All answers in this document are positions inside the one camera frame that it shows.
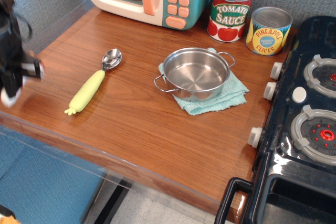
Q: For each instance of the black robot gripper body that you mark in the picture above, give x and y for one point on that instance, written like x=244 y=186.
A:
x=11 y=39

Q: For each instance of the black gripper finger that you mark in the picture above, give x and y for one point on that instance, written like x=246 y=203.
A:
x=11 y=82

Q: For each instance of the white plush mushroom brown cap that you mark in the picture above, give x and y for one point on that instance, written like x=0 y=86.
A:
x=8 y=100

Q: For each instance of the stainless steel pot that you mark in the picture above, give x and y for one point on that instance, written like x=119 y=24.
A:
x=195 y=74

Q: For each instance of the orange object at corner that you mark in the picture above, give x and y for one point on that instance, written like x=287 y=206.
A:
x=7 y=216

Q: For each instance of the light blue folded cloth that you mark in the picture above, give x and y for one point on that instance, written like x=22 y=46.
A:
x=233 y=94

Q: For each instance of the tomato sauce can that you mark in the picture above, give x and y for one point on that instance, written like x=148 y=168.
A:
x=227 y=19

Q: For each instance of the pineapple slices can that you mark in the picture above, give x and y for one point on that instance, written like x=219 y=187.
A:
x=268 y=30

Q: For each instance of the black toy stove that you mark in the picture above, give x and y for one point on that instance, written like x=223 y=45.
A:
x=294 y=168

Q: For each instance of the spoon with green handle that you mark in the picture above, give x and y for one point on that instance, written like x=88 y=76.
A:
x=87 y=91

